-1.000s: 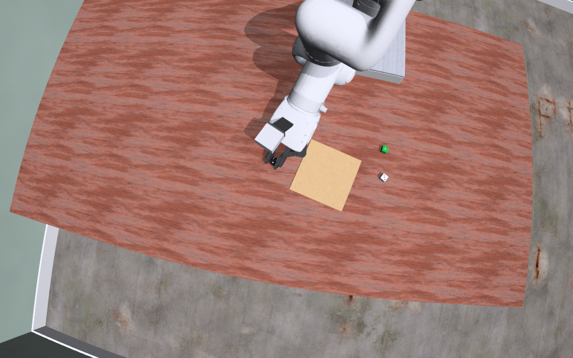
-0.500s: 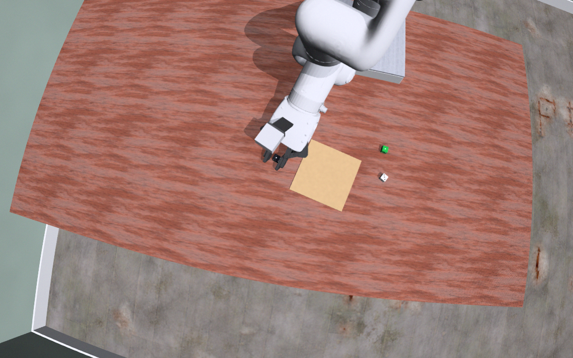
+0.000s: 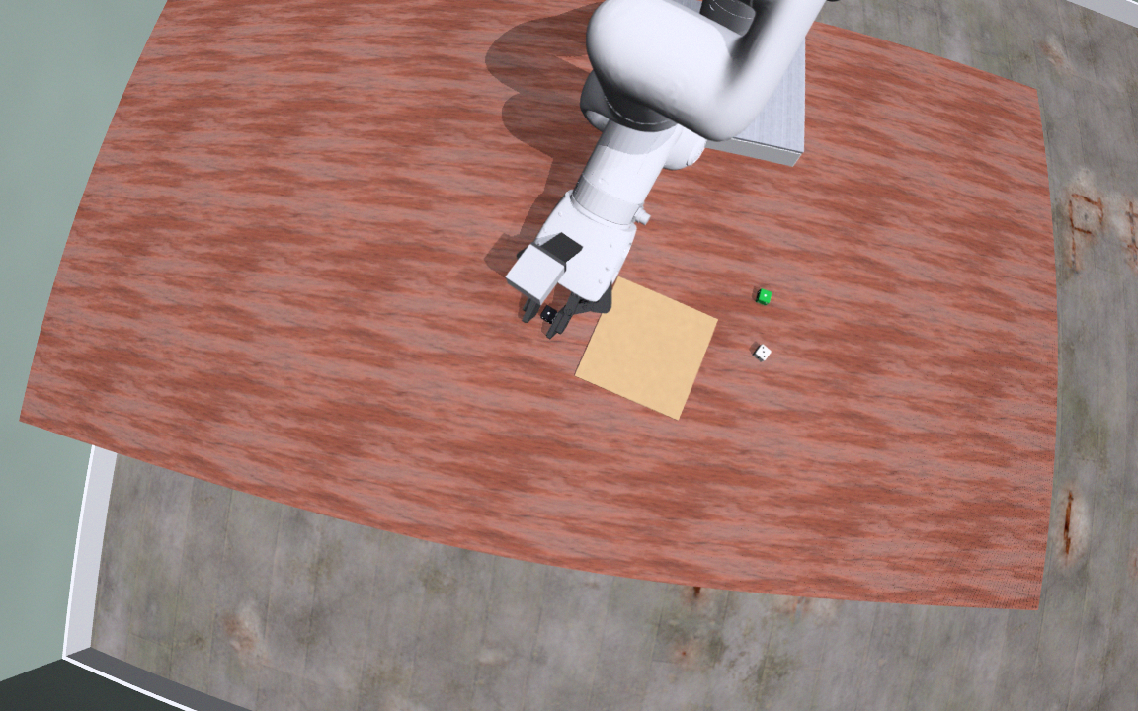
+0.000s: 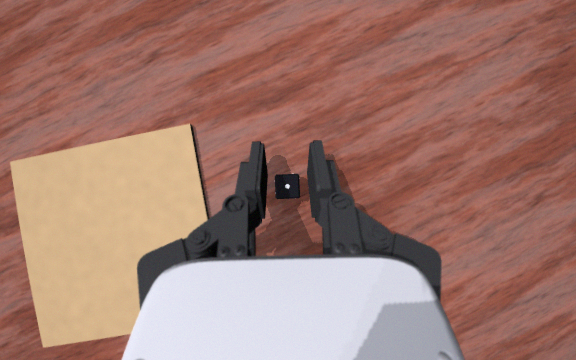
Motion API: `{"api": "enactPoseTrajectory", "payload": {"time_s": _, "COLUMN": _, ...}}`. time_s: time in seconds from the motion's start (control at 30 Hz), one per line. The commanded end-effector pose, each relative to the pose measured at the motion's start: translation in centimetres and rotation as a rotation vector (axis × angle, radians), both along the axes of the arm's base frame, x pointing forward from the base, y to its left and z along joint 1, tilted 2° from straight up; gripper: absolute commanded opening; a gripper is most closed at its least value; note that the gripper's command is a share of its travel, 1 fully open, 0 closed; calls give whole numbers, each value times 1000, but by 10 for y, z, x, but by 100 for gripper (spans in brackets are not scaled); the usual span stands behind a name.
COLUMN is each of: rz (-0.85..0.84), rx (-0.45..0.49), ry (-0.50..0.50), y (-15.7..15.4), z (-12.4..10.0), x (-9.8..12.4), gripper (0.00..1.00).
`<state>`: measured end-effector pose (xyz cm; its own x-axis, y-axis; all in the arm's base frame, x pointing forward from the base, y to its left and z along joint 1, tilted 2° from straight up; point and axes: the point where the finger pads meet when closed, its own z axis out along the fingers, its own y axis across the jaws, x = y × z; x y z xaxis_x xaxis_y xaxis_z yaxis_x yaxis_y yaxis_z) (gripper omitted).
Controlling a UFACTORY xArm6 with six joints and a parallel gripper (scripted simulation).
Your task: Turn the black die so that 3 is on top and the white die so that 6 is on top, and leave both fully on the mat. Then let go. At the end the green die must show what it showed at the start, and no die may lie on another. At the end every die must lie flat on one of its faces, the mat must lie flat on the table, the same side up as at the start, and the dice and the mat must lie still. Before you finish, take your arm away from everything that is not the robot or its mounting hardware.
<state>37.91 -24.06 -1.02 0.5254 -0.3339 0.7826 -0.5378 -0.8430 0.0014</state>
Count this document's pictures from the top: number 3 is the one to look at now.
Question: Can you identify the tan square mat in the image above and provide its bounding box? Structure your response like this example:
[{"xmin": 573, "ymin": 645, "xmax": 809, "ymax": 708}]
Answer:
[{"xmin": 575, "ymin": 276, "xmax": 718, "ymax": 421}]

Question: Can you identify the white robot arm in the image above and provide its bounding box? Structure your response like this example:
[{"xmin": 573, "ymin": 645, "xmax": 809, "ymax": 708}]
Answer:
[{"xmin": 506, "ymin": 0, "xmax": 826, "ymax": 305}]

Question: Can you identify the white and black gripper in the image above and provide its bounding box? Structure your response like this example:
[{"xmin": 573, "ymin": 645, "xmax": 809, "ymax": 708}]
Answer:
[{"xmin": 533, "ymin": 190, "xmax": 636, "ymax": 340}]

